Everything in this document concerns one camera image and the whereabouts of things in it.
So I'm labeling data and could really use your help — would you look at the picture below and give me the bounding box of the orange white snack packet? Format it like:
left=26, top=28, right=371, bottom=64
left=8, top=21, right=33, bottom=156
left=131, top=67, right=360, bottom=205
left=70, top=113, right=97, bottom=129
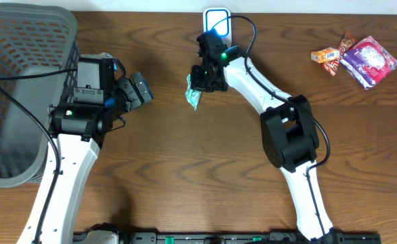
left=311, top=47, right=340, bottom=64

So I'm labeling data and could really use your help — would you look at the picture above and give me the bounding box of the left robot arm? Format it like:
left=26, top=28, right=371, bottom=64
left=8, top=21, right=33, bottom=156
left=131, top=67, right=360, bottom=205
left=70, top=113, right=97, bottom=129
left=18, top=54, right=153, bottom=243

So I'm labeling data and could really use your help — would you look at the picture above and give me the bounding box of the teal snack wrapper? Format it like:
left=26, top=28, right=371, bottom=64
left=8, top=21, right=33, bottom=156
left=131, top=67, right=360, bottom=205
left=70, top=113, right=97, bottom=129
left=184, top=75, right=201, bottom=110

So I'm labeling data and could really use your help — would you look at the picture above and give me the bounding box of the white barcode scanner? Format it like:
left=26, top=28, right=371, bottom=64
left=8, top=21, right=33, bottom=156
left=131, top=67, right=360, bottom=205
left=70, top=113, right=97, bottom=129
left=203, top=7, right=232, bottom=47

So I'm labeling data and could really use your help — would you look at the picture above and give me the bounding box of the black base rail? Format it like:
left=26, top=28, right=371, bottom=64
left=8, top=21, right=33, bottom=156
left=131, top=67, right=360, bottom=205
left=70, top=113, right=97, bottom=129
left=72, top=231, right=382, bottom=244

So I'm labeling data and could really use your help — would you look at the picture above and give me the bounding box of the dark grey plastic basket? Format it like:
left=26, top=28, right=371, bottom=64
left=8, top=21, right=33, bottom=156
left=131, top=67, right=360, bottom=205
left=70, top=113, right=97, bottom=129
left=0, top=3, right=79, bottom=188

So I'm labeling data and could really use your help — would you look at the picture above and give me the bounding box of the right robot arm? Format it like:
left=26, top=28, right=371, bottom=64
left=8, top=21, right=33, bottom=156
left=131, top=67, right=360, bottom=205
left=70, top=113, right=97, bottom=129
left=190, top=30, right=333, bottom=242

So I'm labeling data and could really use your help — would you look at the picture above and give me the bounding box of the purple red tissue pack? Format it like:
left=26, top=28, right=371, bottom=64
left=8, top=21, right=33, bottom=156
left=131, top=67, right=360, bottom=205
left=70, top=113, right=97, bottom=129
left=340, top=36, right=397, bottom=89

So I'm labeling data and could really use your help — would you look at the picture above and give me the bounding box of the orange red snack bar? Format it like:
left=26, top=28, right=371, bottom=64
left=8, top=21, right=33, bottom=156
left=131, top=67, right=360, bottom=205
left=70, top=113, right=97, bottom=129
left=322, top=30, right=356, bottom=76

